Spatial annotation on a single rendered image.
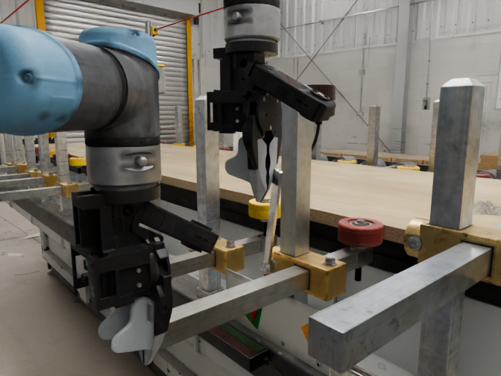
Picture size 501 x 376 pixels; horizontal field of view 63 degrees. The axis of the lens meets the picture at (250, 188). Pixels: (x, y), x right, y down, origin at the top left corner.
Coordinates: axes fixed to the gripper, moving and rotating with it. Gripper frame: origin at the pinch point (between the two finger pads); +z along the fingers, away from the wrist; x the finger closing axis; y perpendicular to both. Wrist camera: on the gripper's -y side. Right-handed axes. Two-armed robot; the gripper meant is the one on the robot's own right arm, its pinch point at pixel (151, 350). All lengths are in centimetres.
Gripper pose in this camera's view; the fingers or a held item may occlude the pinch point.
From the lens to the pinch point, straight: 53.0
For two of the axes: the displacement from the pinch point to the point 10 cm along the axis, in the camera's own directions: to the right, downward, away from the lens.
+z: 0.0, 9.8, 1.7
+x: 6.6, 1.3, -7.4
